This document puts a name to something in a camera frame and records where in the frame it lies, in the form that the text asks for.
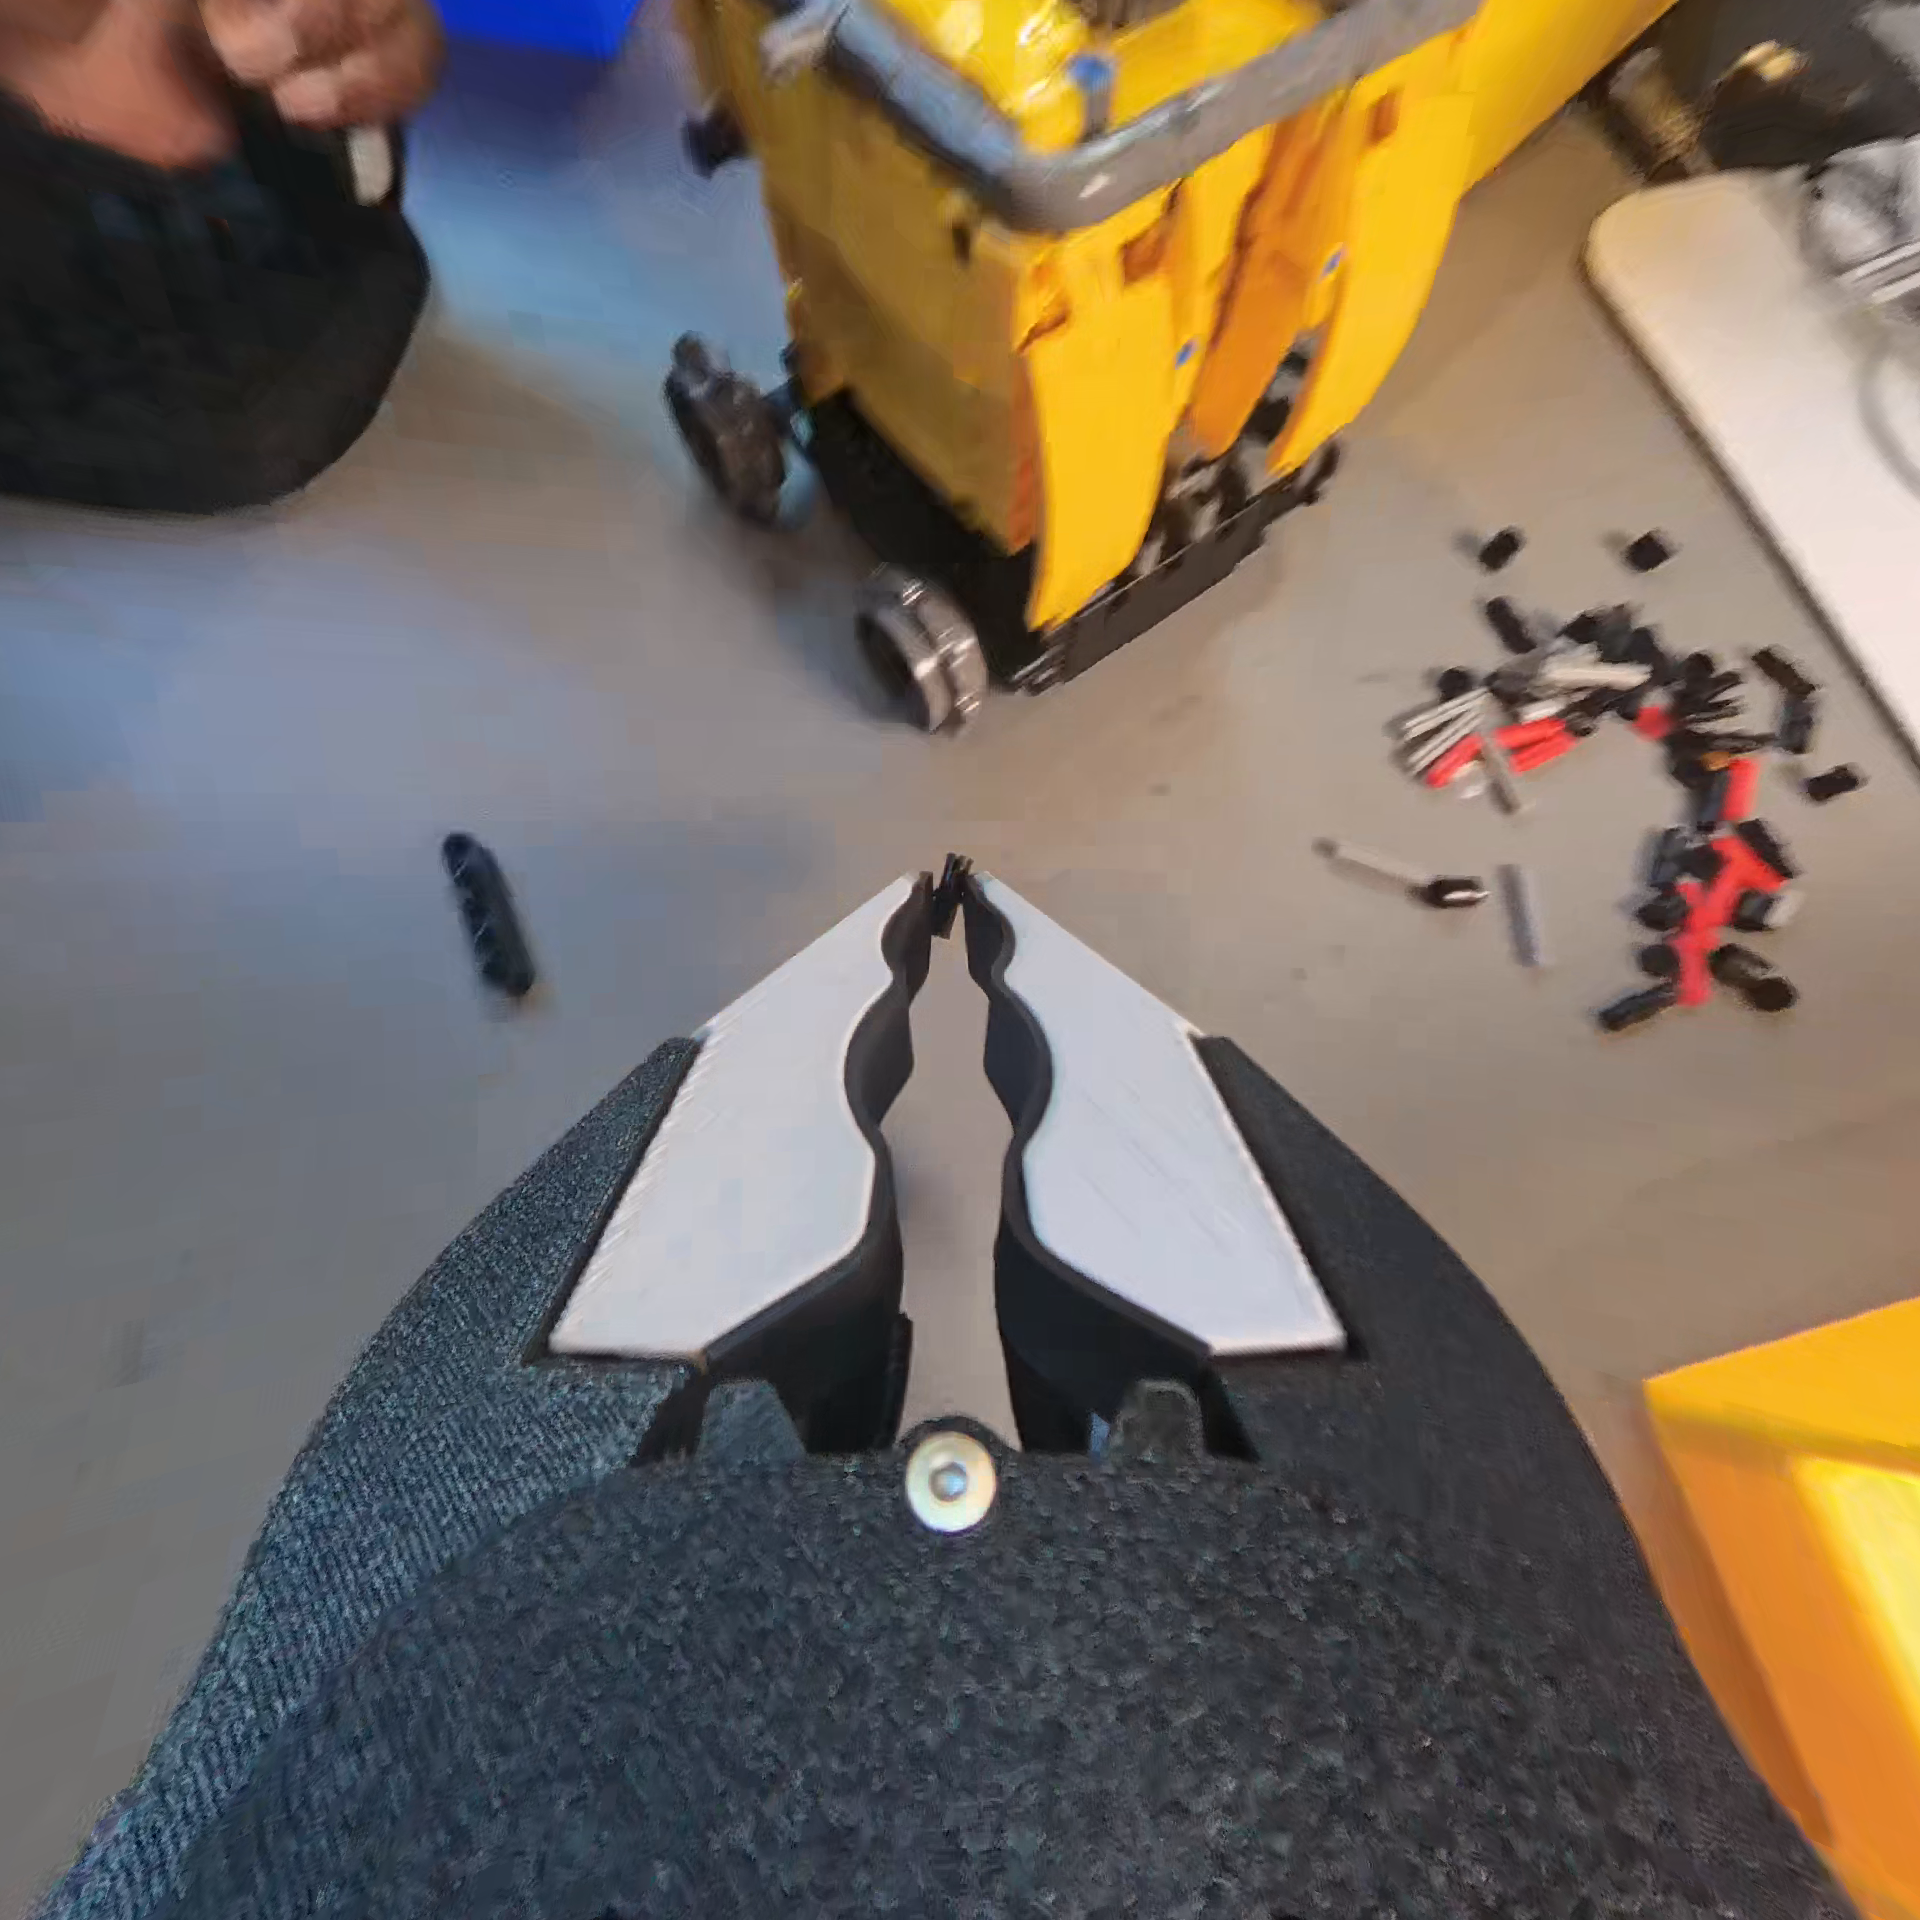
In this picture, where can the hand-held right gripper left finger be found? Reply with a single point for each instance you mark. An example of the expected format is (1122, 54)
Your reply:
(750, 1185)

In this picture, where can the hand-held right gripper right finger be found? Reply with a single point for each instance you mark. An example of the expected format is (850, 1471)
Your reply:
(1171, 1185)

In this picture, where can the small black pin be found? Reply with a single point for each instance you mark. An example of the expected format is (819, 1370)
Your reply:
(953, 891)

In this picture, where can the black short beam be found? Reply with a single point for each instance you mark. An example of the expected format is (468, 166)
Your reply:
(487, 914)

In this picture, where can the blue plastic crate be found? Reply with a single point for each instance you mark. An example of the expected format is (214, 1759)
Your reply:
(540, 22)

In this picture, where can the yellow black toy brick vehicle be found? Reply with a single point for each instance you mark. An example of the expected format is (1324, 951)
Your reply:
(901, 298)

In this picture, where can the grey desk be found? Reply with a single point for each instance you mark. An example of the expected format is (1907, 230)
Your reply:
(675, 976)

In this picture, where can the grey axle with black connector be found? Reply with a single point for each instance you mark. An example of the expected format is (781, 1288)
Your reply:
(1441, 887)

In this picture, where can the pile of red black pins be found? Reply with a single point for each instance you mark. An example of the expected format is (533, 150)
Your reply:
(1712, 884)

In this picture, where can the white book stand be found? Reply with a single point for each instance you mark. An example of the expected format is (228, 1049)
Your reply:
(1727, 346)

